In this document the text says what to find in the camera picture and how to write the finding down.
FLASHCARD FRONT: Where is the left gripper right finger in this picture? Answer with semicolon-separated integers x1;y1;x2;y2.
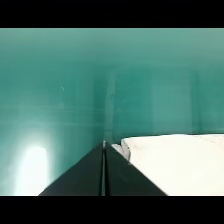
104;144;168;197

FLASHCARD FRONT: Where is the white garment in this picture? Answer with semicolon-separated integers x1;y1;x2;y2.
111;133;224;197

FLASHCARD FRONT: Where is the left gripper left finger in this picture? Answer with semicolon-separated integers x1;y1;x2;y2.
38;141;106;197

